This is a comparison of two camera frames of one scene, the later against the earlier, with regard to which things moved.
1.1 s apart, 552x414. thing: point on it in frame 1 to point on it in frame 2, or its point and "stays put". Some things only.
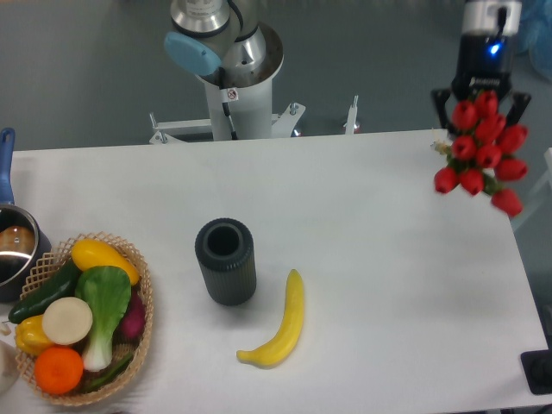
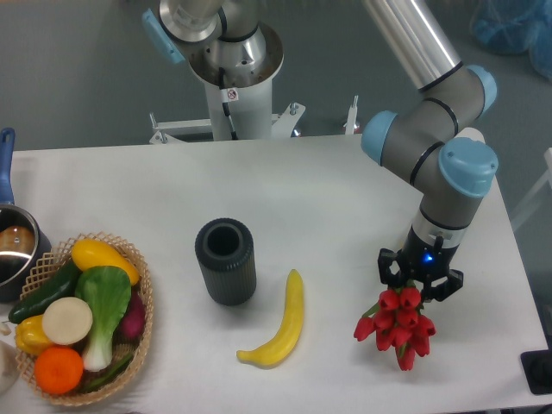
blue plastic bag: (535, 34) stays put
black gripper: (484, 63) to (422, 259)
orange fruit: (59, 369) stays put
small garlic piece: (6, 329) stays put
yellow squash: (89, 254) stays put
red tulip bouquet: (480, 156) to (397, 323)
